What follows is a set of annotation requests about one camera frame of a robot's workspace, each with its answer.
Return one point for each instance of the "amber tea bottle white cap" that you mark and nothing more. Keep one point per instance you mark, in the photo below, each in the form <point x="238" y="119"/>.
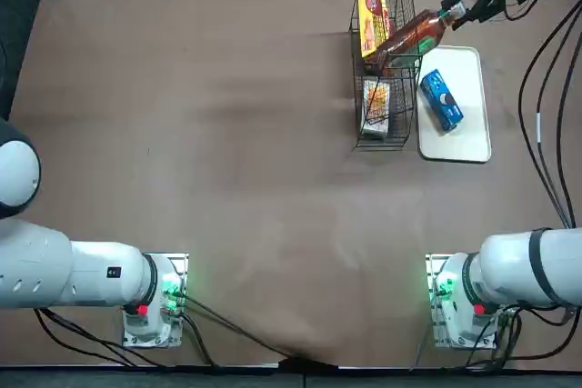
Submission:
<point x="409" y="38"/>

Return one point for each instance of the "blue Oreo cookie box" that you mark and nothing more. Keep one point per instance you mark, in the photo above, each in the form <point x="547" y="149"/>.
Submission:
<point x="441" y="99"/>

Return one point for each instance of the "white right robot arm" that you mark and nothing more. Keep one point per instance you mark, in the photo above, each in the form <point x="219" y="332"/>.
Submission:
<point x="509" y="265"/>

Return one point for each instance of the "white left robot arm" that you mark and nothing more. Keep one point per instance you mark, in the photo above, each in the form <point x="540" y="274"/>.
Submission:
<point x="91" y="274"/>

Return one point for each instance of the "cream plastic tray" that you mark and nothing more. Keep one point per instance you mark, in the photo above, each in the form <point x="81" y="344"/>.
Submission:
<point x="473" y="133"/>

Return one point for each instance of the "yellow red biscuit box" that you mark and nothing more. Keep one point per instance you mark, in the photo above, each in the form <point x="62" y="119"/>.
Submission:
<point x="370" y="20"/>

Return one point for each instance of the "white orange snack box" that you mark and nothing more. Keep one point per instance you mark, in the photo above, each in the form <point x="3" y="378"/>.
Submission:
<point x="376" y="106"/>

